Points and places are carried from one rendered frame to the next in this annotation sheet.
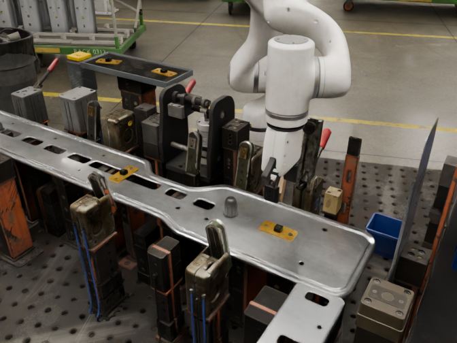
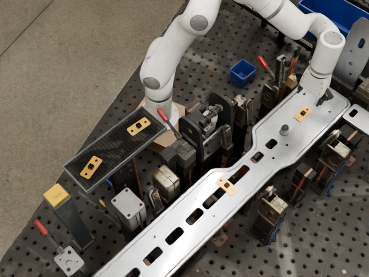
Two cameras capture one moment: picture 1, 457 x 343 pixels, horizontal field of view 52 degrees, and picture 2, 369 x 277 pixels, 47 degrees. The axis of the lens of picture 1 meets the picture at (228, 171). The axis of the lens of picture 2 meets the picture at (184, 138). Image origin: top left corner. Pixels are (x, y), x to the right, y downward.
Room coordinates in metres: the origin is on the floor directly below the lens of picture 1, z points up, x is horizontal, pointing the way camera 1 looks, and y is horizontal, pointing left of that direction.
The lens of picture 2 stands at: (1.06, 1.00, 2.46)
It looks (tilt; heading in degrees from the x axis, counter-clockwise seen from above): 58 degrees down; 284
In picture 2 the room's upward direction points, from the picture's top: straight up
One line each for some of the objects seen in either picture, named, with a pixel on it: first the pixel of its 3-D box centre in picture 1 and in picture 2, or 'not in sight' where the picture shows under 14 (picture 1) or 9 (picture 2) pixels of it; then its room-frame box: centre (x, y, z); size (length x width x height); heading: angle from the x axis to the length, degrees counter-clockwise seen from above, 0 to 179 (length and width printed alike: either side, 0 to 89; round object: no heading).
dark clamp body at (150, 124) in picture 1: (162, 173); (183, 171); (1.27, 0.21, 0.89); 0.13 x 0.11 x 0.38; 148
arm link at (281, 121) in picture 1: (286, 113); (320, 67); (0.84, -0.11, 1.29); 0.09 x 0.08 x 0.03; 149
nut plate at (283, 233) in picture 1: (278, 229); (302, 113); (0.84, -0.11, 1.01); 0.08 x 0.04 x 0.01; 58
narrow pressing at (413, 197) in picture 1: (411, 209); (354, 53); (0.69, -0.33, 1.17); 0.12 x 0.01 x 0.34; 148
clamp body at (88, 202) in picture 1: (100, 254); (267, 219); (0.90, 0.32, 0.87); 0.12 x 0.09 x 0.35; 148
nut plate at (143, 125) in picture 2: (164, 71); (138, 125); (1.43, 0.21, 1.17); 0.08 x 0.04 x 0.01; 54
